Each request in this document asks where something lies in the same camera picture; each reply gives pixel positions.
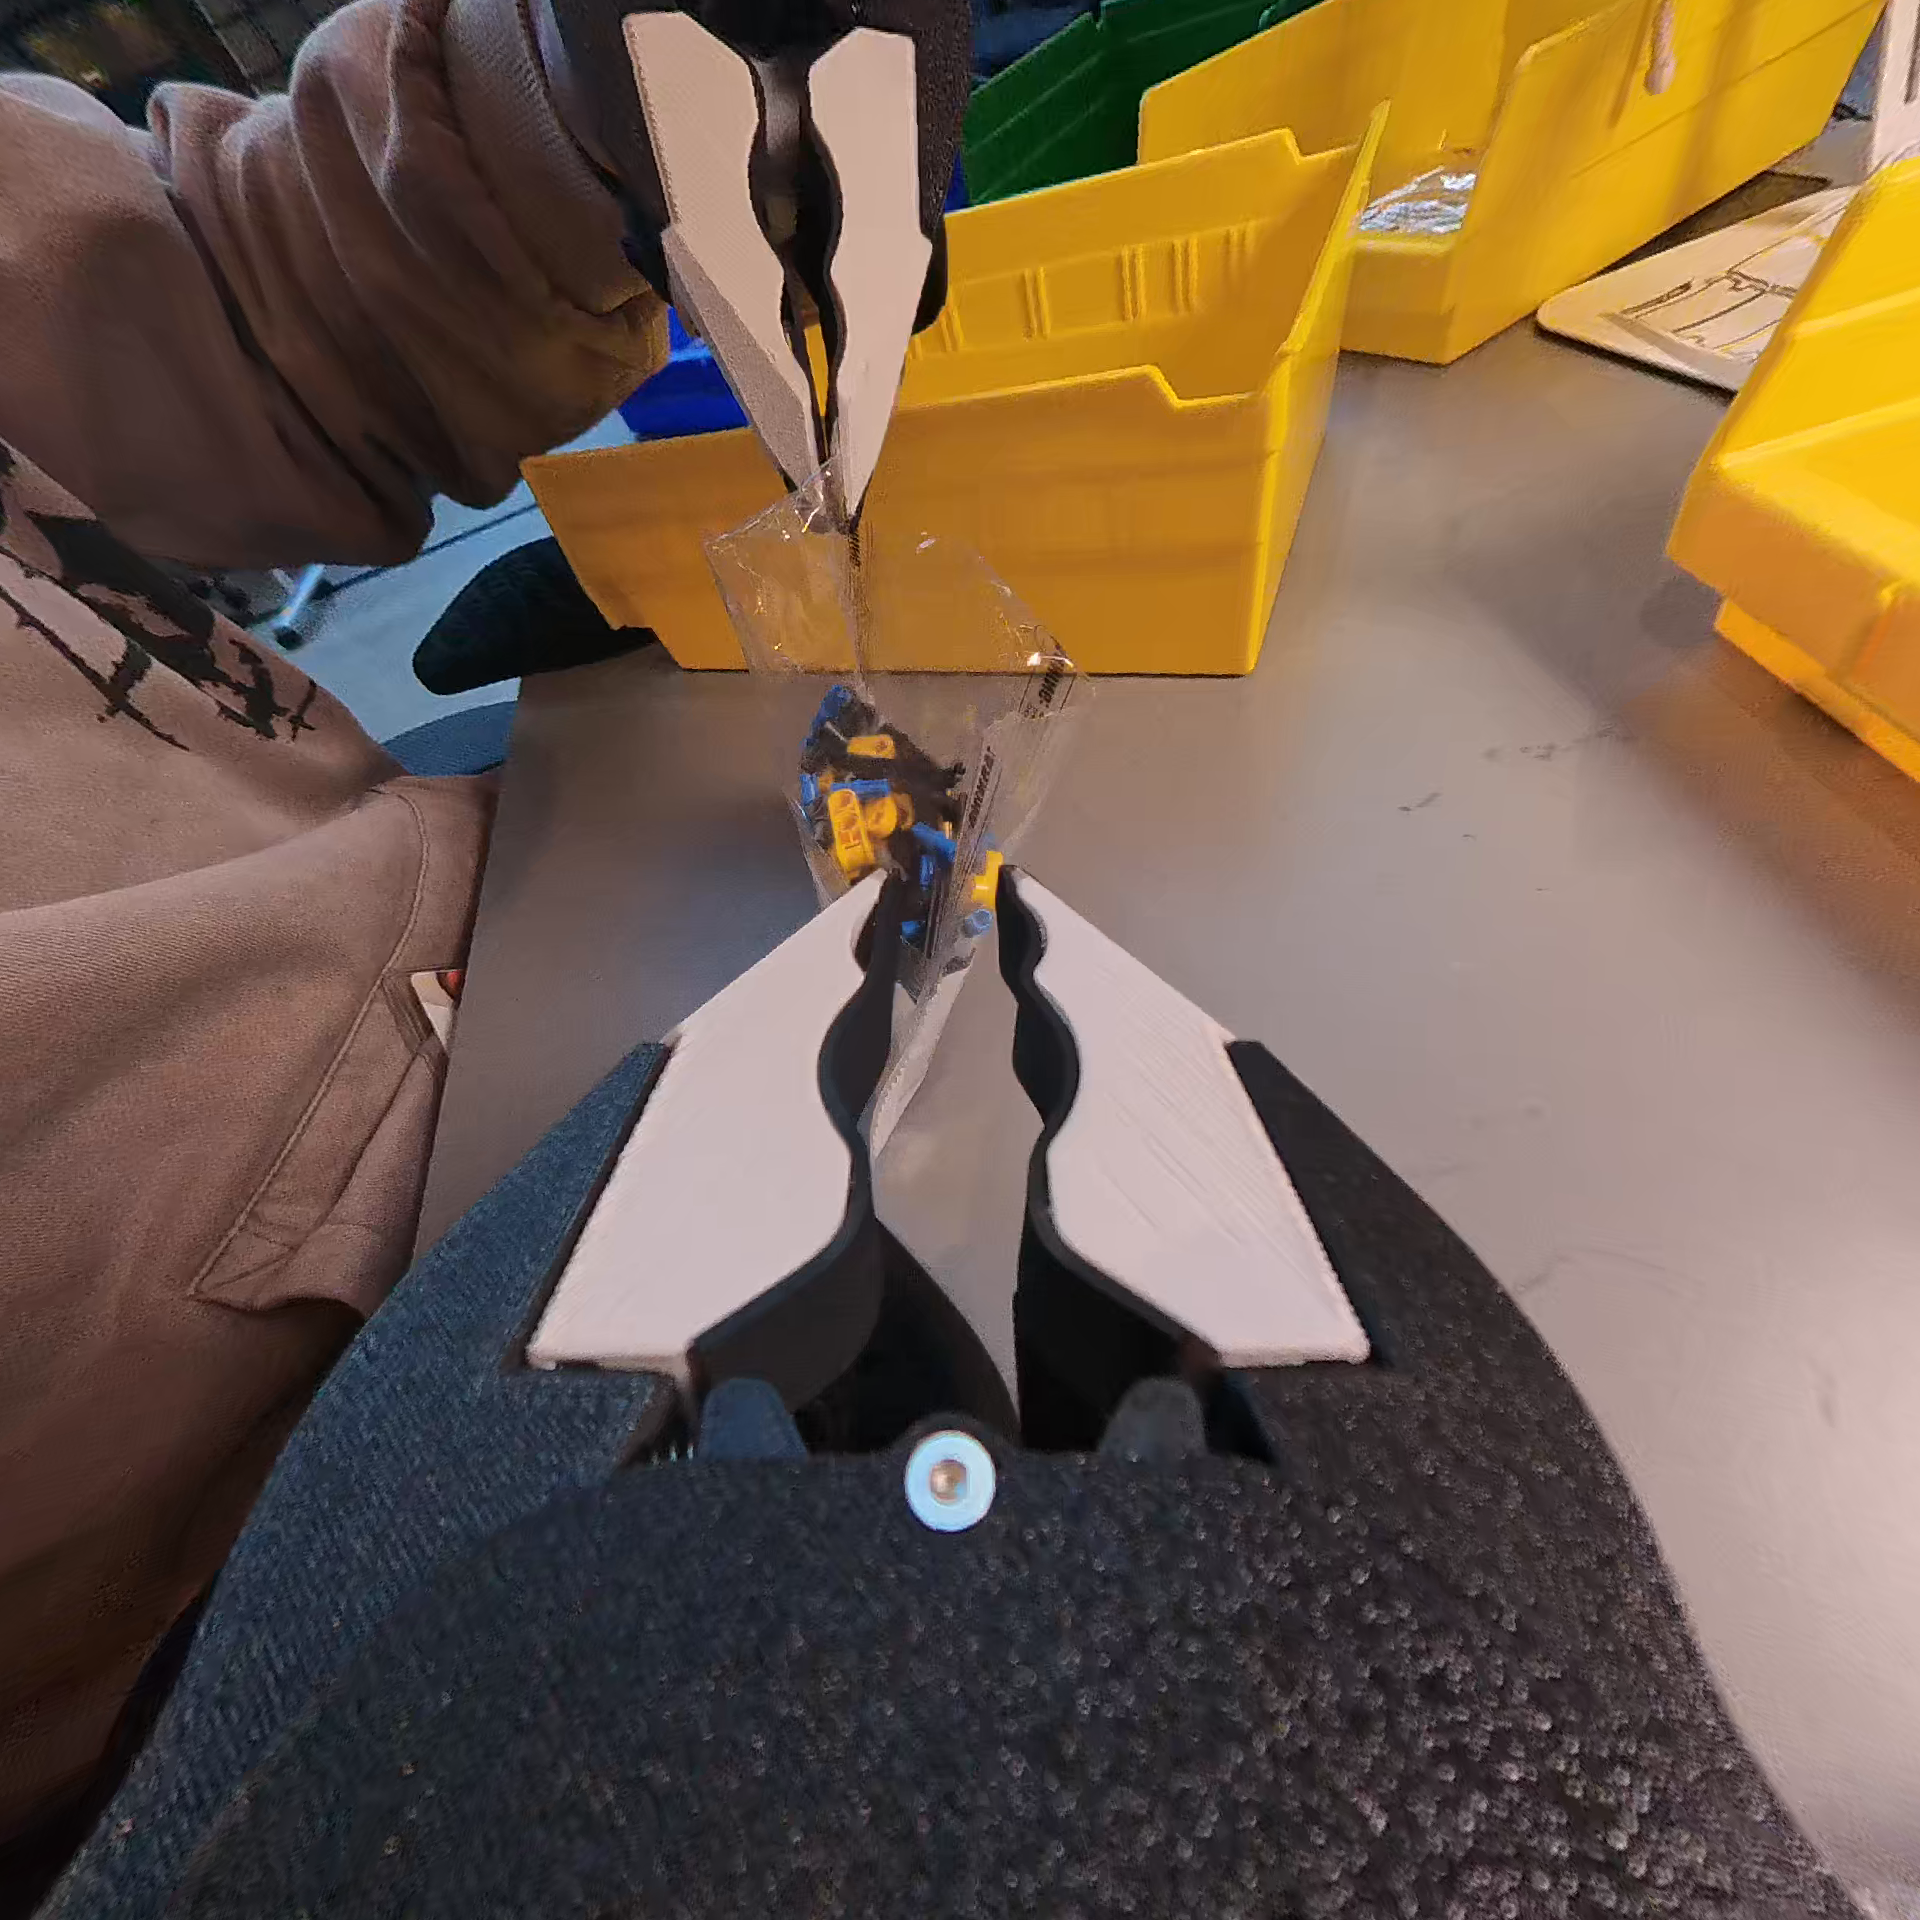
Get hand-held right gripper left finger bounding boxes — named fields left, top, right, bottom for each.
left=529, top=872, right=891, bottom=1421

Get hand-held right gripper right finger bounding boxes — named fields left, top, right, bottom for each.
left=997, top=870, right=1371, bottom=1450

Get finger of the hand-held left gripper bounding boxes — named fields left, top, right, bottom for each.
left=806, top=26, right=924, bottom=530
left=623, top=12, right=831, bottom=495

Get green plastic bin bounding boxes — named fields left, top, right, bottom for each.
left=961, top=0, right=1322, bottom=205

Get blue plastic bin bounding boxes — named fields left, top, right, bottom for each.
left=623, top=322, right=753, bottom=440

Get yellow plastic bin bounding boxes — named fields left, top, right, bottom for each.
left=1664, top=150, right=1920, bottom=790
left=1137, top=0, right=1892, bottom=366
left=522, top=102, right=1390, bottom=678

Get person's left forearm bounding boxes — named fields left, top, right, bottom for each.
left=151, top=0, right=670, bottom=564

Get grey desk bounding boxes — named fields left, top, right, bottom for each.
left=413, top=173, right=1920, bottom=1920

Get black chair armrest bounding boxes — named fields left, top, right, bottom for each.
left=413, top=537, right=662, bottom=697

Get white sticker sheet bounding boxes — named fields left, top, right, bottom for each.
left=1536, top=186, right=1863, bottom=397

